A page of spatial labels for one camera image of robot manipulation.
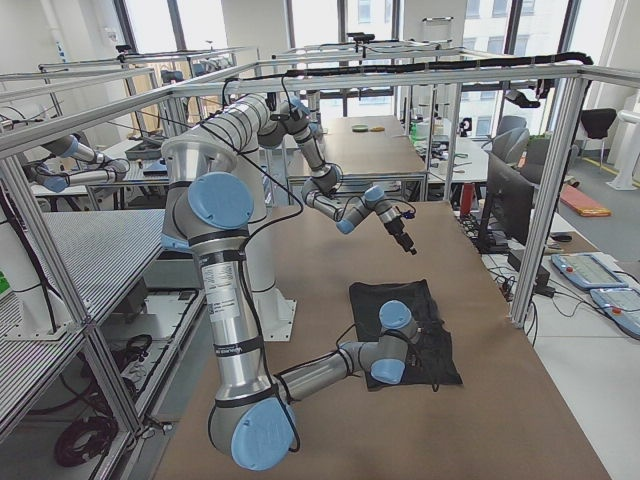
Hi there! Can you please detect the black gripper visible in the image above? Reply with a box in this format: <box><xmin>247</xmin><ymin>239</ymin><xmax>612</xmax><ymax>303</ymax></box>
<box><xmin>385</xmin><ymin>217</ymin><xmax>417</xmax><ymax>255</ymax></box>

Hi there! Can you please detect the black printed t-shirt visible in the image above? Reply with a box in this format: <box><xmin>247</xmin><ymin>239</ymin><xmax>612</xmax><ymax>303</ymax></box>
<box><xmin>349</xmin><ymin>279</ymin><xmax>463</xmax><ymax>391</ymax></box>

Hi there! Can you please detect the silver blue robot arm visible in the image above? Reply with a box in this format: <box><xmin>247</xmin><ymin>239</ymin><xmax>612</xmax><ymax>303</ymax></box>
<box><xmin>163</xmin><ymin>132</ymin><xmax>420</xmax><ymax>471</ymax></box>
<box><xmin>199</xmin><ymin>94</ymin><xmax>417</xmax><ymax>255</ymax></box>

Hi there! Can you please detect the black computer monitor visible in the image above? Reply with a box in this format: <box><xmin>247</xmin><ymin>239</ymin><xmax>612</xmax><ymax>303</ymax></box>
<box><xmin>477</xmin><ymin>153</ymin><xmax>534</xmax><ymax>253</ymax></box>

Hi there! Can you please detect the blue white teach pendant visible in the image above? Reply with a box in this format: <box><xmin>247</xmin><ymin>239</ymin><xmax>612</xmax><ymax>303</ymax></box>
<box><xmin>550</xmin><ymin>253</ymin><xmax>628</xmax><ymax>290</ymax></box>

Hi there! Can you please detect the striped metal work table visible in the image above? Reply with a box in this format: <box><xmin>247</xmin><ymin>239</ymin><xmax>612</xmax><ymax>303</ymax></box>
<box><xmin>1</xmin><ymin>210</ymin><xmax>164</xmax><ymax>438</ymax></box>

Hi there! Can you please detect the aluminium cage frame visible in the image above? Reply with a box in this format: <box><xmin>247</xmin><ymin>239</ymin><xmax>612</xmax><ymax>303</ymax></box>
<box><xmin>0</xmin><ymin>47</ymin><xmax>596</xmax><ymax>436</ymax></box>

